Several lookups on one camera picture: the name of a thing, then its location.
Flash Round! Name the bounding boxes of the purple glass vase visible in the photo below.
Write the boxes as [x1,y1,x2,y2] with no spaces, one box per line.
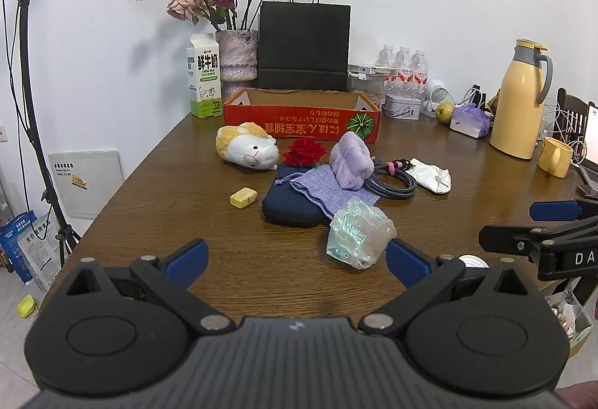
[215,30,259,104]

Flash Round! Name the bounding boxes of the white wall panel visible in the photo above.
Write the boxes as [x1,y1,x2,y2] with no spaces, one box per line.
[48,148,126,219]

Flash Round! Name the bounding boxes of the white cloth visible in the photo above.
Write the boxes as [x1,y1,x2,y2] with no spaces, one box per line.
[406,158,453,196]

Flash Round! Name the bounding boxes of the laptop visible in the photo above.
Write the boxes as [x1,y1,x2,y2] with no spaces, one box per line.
[577,103,598,185]

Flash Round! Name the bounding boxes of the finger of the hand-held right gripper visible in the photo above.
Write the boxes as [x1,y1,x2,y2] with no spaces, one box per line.
[480,222,598,257]
[531,199,598,221]

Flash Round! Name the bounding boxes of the flat white box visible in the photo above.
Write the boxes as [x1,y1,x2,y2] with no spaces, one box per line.
[348,63,403,78]

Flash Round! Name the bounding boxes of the grey braided cable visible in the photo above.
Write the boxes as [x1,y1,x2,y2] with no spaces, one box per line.
[363,158,419,199]

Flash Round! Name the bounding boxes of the black paper bag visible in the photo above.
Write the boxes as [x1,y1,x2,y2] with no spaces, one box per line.
[258,0,352,92]

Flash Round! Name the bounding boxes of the black light stand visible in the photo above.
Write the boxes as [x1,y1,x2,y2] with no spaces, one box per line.
[0,0,80,272]

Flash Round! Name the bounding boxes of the small white fan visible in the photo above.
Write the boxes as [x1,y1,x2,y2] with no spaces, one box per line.
[423,79,450,117]

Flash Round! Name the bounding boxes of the iridescent plastic wrap bundle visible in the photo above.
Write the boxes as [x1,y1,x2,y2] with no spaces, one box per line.
[326,198,398,270]

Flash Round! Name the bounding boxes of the white tape roll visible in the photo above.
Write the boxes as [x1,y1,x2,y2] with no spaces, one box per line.
[458,254,490,270]

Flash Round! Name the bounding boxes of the white blue bag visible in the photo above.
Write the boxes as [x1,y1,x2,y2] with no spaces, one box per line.
[18,215,64,293]

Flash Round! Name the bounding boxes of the yellow mug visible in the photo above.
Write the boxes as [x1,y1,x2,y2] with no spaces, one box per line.
[537,137,574,178]

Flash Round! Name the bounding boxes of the dark wooden chair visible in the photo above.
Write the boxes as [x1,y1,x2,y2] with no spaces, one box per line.
[556,87,596,148]

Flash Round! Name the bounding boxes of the white green milk carton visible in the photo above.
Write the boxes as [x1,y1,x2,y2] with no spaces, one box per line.
[186,34,224,119]

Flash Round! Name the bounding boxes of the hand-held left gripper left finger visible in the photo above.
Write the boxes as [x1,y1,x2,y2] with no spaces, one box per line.
[67,239,234,337]

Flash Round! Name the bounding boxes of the navy blue zip case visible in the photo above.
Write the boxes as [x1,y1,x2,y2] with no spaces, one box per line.
[262,166,337,228]

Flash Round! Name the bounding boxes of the purple tissue pack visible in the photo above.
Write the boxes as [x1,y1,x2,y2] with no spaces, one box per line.
[449,104,491,139]

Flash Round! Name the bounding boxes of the yellow green small container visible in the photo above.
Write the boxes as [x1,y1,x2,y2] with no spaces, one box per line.
[17,295,39,321]

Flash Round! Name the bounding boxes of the grey tin box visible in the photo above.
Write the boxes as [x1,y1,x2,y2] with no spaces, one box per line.
[382,93,422,122]

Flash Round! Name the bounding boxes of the yellow thermos jug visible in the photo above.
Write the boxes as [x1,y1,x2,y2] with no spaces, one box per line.
[488,39,555,160]

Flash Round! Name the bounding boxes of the purple fluffy headband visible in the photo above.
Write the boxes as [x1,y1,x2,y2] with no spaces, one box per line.
[329,132,374,190]

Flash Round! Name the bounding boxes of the plush hamster toy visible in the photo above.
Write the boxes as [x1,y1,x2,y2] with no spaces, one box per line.
[216,122,281,170]

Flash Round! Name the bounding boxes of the purple knit pouch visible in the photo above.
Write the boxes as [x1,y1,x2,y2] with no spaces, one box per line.
[290,168,381,220]

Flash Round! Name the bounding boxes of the clear jar of seeds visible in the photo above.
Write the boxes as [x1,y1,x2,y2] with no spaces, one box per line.
[348,75,388,108]

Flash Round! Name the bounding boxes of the red artificial rose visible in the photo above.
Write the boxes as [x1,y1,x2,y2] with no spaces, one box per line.
[283,137,328,167]

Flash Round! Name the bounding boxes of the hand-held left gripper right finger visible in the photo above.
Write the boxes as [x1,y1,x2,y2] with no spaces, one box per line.
[359,240,543,337]

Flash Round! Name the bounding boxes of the white charger cables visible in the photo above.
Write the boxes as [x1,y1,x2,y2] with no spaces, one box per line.
[455,84,589,157]

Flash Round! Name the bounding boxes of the small yellow charger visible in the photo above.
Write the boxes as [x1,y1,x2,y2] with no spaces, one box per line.
[229,187,259,209]

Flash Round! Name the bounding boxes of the red cardboard box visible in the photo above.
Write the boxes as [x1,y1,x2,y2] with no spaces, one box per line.
[223,87,381,144]

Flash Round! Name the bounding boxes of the clear water bottle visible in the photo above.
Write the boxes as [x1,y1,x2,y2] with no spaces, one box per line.
[376,44,399,96]
[395,47,414,96]
[411,49,429,99]

